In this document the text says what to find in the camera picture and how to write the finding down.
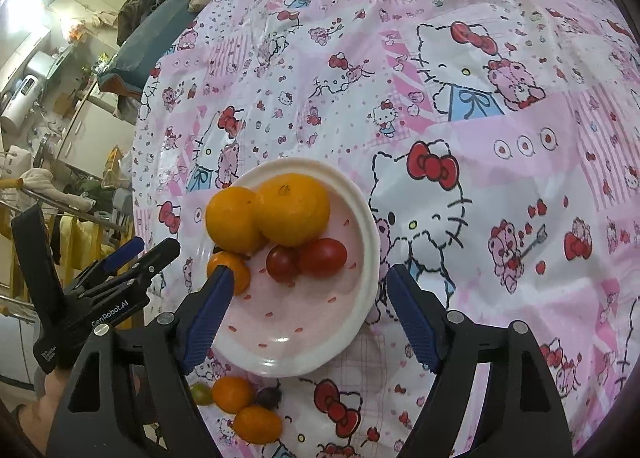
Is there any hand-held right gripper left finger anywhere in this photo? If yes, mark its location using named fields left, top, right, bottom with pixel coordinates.
left=47, top=265, right=236, bottom=458

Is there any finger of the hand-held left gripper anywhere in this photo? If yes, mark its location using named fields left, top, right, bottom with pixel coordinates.
left=75, top=237, right=146, bottom=289
left=100, top=238, right=181, bottom=299

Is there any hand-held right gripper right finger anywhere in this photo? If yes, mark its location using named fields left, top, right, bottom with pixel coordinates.
left=386, top=264, right=573, bottom=458

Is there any small mandarin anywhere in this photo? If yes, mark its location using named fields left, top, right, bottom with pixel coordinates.
left=233, top=405, right=283, bottom=446
left=207, top=251, right=251, bottom=295
left=212, top=376, right=256, bottom=414

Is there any dark red cherry tomato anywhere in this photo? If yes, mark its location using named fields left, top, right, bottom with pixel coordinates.
left=266, top=245, right=301, bottom=283

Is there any medium orange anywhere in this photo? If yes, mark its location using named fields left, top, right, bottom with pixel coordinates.
left=205, top=187, right=268, bottom=253

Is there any pink plate with white rim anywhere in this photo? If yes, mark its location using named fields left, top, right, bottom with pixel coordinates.
left=200, top=158, right=380, bottom=378

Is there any large orange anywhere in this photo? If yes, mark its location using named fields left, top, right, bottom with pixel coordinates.
left=254, top=174, right=331, bottom=247

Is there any person's left hand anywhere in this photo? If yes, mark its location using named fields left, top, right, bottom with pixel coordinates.
left=15, top=369, right=72, bottom=439

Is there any yellow wooden rack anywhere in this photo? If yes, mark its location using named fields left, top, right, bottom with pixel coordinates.
left=0, top=178, right=136, bottom=333

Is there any beige towel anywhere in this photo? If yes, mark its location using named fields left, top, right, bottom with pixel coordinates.
left=20, top=168, right=96, bottom=211

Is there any white kitchen counter cabinet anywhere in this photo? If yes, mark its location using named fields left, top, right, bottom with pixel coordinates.
left=55, top=80, right=136, bottom=176

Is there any white water heater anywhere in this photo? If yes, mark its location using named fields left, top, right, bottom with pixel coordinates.
left=0, top=50, right=51, bottom=135

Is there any pink cartoon printed blanket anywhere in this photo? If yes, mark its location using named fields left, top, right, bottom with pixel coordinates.
left=131, top=0, right=640, bottom=458

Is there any blue-grey cushion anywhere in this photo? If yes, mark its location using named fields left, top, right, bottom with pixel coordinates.
left=97, top=0, right=201, bottom=96

